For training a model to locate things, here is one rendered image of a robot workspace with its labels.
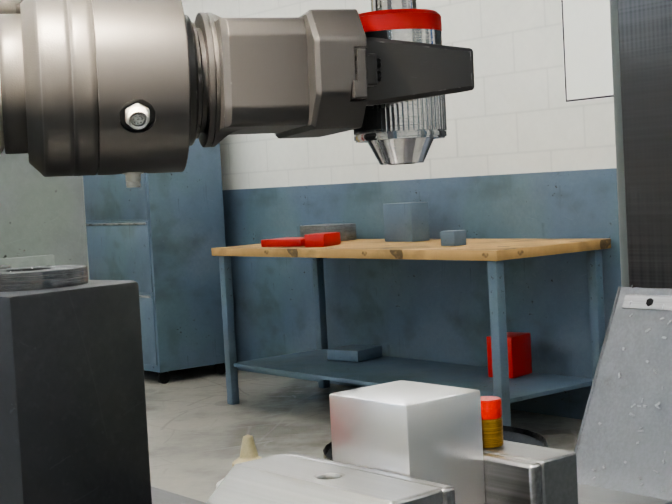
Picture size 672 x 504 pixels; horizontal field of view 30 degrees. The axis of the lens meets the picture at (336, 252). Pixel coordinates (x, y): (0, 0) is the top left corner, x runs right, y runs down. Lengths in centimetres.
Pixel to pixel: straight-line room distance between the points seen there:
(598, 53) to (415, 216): 126
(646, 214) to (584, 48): 506
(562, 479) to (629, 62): 44
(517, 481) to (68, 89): 29
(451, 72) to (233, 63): 11
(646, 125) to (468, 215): 557
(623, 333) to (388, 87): 44
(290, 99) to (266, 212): 736
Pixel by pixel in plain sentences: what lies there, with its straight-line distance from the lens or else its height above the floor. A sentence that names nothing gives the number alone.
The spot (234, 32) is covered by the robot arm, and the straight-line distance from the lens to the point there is 58.
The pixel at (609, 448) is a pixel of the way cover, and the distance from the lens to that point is 97.
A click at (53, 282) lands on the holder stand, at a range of 95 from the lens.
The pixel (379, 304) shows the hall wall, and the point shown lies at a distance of 714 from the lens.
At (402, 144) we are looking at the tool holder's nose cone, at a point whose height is 120.
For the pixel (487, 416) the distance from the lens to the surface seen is 66.
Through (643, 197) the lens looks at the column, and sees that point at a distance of 99.
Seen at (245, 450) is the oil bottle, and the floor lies 104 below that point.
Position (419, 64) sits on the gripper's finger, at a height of 124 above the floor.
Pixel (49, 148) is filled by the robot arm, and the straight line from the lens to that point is 58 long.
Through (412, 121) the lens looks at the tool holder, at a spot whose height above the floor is 121.
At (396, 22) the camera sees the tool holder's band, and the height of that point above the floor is 126.
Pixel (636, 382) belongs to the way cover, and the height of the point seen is 103.
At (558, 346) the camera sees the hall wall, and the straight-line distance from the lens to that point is 621.
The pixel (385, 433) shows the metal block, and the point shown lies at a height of 106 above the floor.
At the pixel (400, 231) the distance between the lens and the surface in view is 647.
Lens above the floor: 118
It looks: 3 degrees down
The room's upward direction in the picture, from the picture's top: 3 degrees counter-clockwise
